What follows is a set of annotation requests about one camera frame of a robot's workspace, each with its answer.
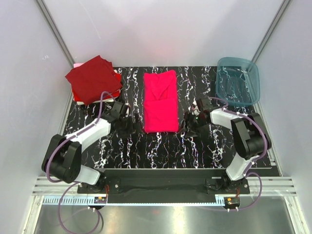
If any folded dark red t shirt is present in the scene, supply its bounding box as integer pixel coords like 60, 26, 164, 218
65, 56, 122, 105

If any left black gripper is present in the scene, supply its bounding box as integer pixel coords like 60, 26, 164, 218
117, 113, 144, 138

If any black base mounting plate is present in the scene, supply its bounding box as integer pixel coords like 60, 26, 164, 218
78, 169, 247, 194

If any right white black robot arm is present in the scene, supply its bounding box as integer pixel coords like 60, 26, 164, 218
180, 97, 272, 193

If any black marble pattern mat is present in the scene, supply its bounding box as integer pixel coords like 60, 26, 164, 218
58, 65, 273, 170

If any left aluminium corner post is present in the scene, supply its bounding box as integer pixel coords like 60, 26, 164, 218
34, 0, 75, 68

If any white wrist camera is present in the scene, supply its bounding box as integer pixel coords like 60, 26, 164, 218
124, 103, 131, 117
191, 100, 200, 116

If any aluminium corner post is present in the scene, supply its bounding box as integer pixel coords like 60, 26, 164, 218
252, 0, 292, 63
34, 0, 75, 68

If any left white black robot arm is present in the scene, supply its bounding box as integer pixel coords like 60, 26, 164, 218
41, 101, 143, 193

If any right aluminium corner post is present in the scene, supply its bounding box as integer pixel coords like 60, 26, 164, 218
252, 0, 292, 63

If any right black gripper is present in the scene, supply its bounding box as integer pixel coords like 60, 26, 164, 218
176, 111, 208, 138

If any aluminium frame rail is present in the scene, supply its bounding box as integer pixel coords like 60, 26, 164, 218
32, 176, 297, 207

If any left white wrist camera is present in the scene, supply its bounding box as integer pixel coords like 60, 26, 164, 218
124, 103, 131, 117

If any teal translucent plastic bin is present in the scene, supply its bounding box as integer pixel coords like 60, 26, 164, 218
215, 57, 260, 107

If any bright pink t shirt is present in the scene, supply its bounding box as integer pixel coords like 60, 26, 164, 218
143, 70, 179, 133

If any stack of folded t shirts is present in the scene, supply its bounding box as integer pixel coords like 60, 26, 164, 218
72, 63, 122, 105

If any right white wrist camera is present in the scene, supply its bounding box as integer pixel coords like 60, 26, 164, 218
191, 100, 200, 116

